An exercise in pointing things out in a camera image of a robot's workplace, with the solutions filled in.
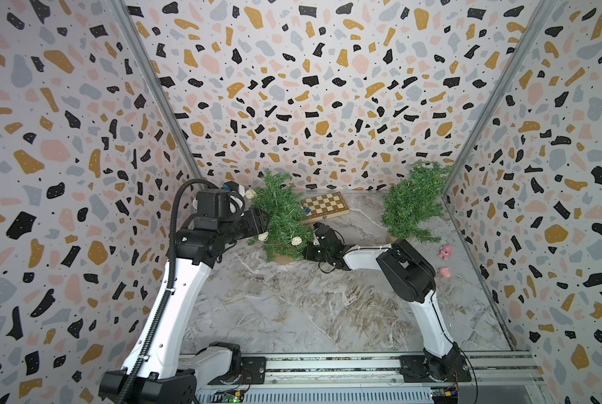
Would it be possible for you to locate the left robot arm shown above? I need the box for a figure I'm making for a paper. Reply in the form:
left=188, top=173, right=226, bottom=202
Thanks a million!
left=99, top=210, right=268, bottom=403

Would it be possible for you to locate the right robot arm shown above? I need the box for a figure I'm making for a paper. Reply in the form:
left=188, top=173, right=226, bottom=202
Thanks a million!
left=304, top=222, right=473, bottom=383

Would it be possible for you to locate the wooden chessboard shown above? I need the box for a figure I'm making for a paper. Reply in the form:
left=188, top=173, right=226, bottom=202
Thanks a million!
left=301, top=192, right=350, bottom=224

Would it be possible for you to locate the left green christmas tree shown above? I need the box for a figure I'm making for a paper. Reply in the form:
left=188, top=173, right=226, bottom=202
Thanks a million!
left=250, top=169, right=314, bottom=262

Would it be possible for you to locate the pink pig toy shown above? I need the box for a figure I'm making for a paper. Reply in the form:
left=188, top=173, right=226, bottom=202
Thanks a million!
left=438, top=245, right=452, bottom=260

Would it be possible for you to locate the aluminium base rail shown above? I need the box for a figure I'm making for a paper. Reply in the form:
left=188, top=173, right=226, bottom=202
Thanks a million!
left=179, top=350, right=549, bottom=404

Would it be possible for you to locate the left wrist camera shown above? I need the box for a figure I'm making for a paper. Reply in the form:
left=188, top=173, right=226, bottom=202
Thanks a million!
left=223, top=181, right=246, bottom=217

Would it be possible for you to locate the green christmas tree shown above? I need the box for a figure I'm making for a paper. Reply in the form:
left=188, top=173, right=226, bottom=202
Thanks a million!
left=382, top=162, right=452, bottom=243
left=250, top=169, right=314, bottom=262

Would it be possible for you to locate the right green christmas tree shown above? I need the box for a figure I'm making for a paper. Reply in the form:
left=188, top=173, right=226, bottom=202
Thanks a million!
left=382, top=162, right=452, bottom=243

